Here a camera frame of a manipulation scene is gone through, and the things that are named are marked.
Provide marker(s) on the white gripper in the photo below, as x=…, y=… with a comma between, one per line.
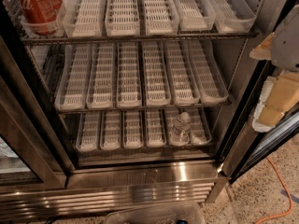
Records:
x=287, y=47

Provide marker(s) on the clear plastic water bottle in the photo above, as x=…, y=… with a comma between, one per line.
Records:
x=180, y=129

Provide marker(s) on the glass fridge door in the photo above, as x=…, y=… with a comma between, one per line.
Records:
x=253, y=146

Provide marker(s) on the stainless steel fridge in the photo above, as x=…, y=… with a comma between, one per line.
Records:
x=42, y=176

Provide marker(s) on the clear plastic bin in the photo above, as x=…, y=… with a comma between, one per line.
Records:
x=167, y=213

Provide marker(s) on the clear tray under cola can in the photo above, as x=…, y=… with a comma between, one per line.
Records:
x=46, y=22

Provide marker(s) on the red cola can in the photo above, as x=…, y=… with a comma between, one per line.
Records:
x=40, y=11

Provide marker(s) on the top wire shelf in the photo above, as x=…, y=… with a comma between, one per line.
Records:
x=41, y=41

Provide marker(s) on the wire shelf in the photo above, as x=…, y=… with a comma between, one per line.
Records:
x=85, y=109
x=41, y=41
x=147, y=152

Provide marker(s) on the middle wire shelf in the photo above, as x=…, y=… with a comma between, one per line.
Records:
x=85, y=109

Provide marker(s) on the bottom wire shelf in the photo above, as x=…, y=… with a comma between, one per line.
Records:
x=147, y=152

